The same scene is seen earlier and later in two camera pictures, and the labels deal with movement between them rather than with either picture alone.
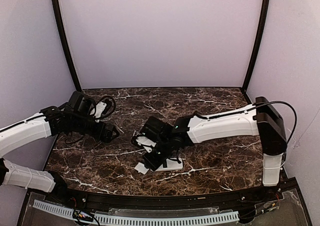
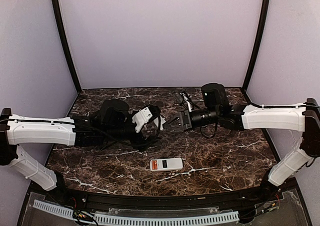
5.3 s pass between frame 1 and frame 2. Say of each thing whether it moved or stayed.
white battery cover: moved
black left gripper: moved
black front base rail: stayed
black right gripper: moved
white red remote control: stayed
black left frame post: stayed
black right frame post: stayed
